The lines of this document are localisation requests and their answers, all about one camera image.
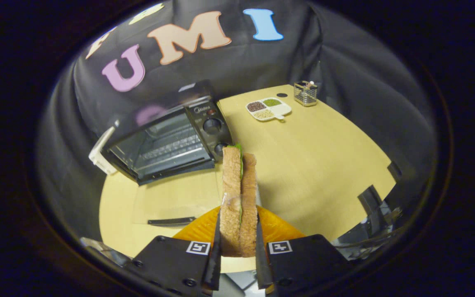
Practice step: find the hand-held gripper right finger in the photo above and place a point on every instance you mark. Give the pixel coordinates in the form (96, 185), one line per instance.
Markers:
(303, 260)

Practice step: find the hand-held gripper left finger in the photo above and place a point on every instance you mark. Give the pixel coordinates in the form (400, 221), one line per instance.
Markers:
(171, 264)

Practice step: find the sandwich with lettuce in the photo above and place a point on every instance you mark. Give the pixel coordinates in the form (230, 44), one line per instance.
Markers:
(232, 198)

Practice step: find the black toaster oven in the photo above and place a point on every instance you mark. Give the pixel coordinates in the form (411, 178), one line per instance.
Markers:
(204, 123)

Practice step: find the white pop-up toaster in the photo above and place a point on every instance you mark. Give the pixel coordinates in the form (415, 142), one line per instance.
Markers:
(99, 152)

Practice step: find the black table edge clamp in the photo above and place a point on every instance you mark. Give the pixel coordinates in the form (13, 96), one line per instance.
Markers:
(371, 200)
(395, 171)

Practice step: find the white divided dish with beans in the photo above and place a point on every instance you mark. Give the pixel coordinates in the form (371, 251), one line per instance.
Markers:
(268, 109)

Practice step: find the grey metal frame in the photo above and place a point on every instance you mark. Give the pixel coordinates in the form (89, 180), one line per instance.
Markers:
(361, 237)

